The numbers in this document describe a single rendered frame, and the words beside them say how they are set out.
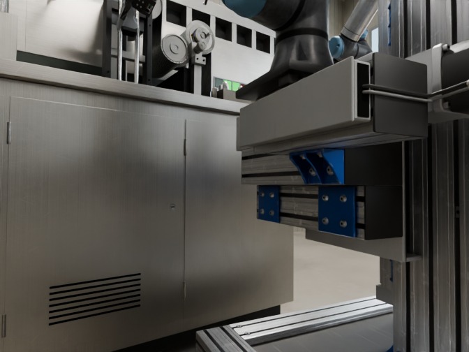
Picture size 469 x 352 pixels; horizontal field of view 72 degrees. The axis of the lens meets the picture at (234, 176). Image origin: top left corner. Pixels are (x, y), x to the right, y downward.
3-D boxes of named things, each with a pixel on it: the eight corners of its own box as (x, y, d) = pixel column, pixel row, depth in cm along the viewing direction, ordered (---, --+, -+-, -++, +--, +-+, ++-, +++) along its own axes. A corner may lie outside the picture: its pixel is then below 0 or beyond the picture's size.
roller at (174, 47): (162, 58, 133) (162, 29, 133) (141, 75, 154) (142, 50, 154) (188, 64, 140) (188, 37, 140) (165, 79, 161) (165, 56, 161)
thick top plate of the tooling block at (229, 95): (222, 101, 146) (223, 88, 146) (184, 116, 178) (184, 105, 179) (251, 106, 155) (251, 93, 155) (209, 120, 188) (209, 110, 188)
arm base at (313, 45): (352, 79, 68) (352, 33, 69) (294, 67, 62) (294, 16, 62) (307, 96, 82) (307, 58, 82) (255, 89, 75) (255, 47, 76)
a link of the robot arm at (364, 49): (350, 69, 130) (339, 50, 135) (368, 74, 135) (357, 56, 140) (363, 54, 124) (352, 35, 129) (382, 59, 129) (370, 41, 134)
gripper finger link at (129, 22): (131, 40, 108) (143, 16, 104) (114, 31, 105) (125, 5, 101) (131, 38, 110) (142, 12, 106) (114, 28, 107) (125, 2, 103)
